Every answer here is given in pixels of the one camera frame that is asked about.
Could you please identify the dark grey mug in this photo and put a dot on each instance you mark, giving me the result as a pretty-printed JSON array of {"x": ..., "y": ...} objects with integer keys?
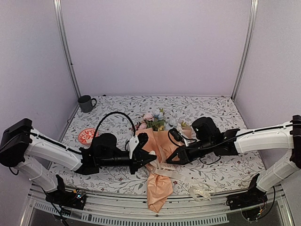
[{"x": 86, "y": 103}]

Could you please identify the white lace ribbon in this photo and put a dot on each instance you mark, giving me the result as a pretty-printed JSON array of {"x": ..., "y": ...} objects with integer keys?
[{"x": 176, "y": 174}]

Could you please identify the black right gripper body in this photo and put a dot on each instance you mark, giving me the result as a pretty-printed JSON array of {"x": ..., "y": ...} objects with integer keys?
[{"x": 206, "y": 148}]

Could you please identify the blue fake flower stem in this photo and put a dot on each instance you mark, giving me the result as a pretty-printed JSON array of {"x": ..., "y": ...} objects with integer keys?
[{"x": 162, "y": 123}]

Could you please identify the beige wrapping paper sheet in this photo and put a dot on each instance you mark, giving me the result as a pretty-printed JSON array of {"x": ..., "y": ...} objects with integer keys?
[{"x": 158, "y": 141}]

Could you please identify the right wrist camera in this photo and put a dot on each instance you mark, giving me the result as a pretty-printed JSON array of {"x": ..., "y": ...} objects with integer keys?
[{"x": 178, "y": 136}]

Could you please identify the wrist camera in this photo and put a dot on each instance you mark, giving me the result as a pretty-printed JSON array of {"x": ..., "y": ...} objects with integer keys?
[
  {"x": 136, "y": 144},
  {"x": 178, "y": 136}
]

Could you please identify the right aluminium frame post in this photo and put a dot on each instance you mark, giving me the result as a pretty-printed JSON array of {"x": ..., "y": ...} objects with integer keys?
[{"x": 247, "y": 44}]

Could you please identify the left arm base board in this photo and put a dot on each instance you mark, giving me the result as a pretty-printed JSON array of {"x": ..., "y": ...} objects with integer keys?
[{"x": 75, "y": 200}]

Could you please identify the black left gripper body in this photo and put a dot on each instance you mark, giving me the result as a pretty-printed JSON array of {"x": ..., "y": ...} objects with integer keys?
[{"x": 105, "y": 162}]

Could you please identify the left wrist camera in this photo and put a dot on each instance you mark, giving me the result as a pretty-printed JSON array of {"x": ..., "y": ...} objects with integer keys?
[{"x": 136, "y": 144}]

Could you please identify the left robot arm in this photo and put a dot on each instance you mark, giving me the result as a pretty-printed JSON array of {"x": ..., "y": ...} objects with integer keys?
[{"x": 21, "y": 144}]

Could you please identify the pale pink white flower stem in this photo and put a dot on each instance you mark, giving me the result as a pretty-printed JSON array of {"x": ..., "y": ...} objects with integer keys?
[{"x": 147, "y": 121}]

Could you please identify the right arm base board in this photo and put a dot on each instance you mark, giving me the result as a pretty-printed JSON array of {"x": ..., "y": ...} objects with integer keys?
[{"x": 246, "y": 200}]

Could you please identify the aluminium frame post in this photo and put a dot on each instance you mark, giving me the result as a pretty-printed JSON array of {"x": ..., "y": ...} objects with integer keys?
[
  {"x": 67, "y": 55},
  {"x": 247, "y": 44}
]

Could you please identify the red white patterned dish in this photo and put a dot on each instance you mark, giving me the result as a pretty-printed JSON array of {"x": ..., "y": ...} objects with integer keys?
[{"x": 85, "y": 137}]

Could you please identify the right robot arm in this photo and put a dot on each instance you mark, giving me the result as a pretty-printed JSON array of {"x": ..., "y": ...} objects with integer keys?
[{"x": 285, "y": 136}]

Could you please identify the left aluminium frame post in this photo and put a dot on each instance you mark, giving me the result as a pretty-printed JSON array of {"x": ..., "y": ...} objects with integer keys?
[{"x": 67, "y": 55}]

